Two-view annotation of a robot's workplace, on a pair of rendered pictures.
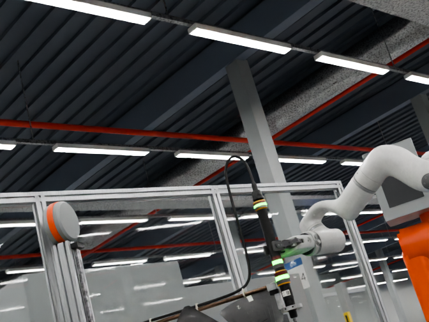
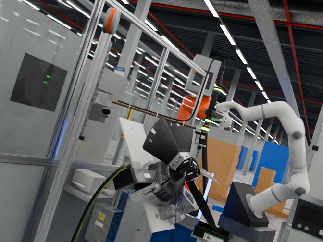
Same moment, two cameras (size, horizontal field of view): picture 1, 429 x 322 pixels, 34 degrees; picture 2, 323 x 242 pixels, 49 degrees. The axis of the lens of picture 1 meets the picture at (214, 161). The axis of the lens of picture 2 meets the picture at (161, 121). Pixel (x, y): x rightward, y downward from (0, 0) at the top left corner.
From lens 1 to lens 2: 0.89 m
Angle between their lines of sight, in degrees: 25
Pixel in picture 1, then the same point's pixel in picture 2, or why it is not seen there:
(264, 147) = (143, 8)
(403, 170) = (288, 120)
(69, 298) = (95, 65)
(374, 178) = (271, 114)
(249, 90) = not seen: outside the picture
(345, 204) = (249, 114)
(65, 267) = (102, 47)
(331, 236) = (229, 120)
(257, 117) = not seen: outside the picture
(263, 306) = (183, 132)
